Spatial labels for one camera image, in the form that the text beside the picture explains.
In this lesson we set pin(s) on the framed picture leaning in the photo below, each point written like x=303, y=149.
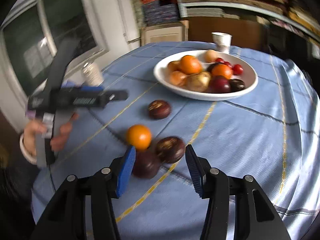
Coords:
x=167, y=32

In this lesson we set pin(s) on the white paper cup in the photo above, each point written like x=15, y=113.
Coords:
x=222, y=41

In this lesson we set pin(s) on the light blue checked tablecloth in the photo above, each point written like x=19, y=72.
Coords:
x=272, y=133

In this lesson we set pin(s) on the large orange mandarin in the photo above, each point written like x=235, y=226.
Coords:
x=189, y=65

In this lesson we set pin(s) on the dark purple plum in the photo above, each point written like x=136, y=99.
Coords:
x=146, y=165

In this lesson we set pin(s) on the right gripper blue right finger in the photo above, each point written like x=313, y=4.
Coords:
x=196, y=170

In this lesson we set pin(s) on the orange round fruit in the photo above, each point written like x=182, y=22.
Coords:
x=222, y=70

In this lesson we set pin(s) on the person's left hand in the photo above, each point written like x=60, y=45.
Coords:
x=35, y=127

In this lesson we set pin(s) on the shelf with stacked boxes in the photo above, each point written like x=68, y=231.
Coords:
x=284, y=13

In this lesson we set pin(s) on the white beverage can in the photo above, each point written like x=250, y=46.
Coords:
x=92, y=74

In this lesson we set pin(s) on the window with metal frame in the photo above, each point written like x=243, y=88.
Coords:
x=34, y=30

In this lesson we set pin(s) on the dark mangosteen near gripper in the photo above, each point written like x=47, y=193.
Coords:
x=170, y=149

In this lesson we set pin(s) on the tan yellow apple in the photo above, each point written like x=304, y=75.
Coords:
x=198, y=82

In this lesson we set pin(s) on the orange striped fruit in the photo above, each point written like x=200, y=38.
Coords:
x=178, y=78

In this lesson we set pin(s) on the large dark red apple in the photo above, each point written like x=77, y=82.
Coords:
x=220, y=85

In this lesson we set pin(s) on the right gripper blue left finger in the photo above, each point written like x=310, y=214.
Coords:
x=124, y=170

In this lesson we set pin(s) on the small red tomato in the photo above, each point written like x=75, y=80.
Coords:
x=238, y=69

